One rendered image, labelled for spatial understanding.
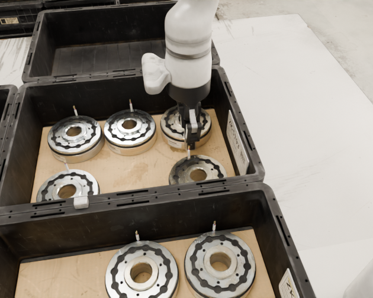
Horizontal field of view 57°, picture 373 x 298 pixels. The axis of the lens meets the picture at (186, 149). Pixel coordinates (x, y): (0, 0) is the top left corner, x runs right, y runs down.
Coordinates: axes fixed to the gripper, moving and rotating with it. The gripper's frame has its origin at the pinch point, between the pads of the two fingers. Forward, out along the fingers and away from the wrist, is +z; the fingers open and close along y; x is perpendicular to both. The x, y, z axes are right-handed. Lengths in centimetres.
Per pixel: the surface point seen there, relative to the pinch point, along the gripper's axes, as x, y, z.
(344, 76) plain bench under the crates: -54, 32, 15
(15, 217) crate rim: 26.7, -19.4, -7.7
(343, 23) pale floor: -152, 184, 85
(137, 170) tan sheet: 10.5, -5.7, 2.3
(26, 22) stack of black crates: 68, 147, 46
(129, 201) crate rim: 11.4, -19.2, -7.6
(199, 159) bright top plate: -0.9, -7.1, -0.5
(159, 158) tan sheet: 6.2, -3.3, 2.3
